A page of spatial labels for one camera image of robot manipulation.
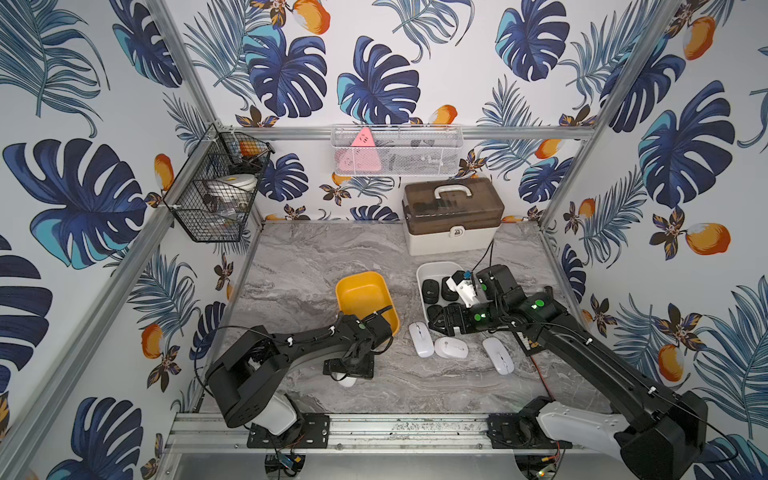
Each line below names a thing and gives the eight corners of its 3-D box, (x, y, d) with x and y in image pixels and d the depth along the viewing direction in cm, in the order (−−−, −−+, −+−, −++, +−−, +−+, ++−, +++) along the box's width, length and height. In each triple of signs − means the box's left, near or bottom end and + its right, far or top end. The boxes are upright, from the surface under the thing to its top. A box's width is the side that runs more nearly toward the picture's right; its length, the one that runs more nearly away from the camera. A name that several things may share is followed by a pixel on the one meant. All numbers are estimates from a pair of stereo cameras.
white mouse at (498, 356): (498, 377, 85) (501, 374, 83) (481, 342, 92) (483, 339, 90) (514, 372, 86) (517, 369, 84) (496, 338, 93) (498, 334, 90)
